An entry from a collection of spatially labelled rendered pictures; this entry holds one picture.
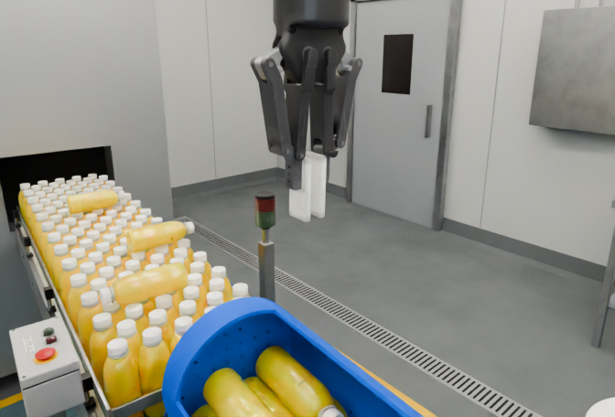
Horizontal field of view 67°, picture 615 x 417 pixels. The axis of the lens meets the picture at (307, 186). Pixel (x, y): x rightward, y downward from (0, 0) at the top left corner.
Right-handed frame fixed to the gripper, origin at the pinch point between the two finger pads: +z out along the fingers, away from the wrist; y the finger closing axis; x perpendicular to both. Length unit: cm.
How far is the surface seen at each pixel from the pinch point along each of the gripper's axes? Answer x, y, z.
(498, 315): -88, -241, 153
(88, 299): -74, 7, 46
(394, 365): -98, -149, 154
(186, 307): -55, -9, 45
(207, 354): -30, -2, 40
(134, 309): -62, 0, 45
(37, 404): -50, 23, 51
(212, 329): -25.9, -1.2, 32.2
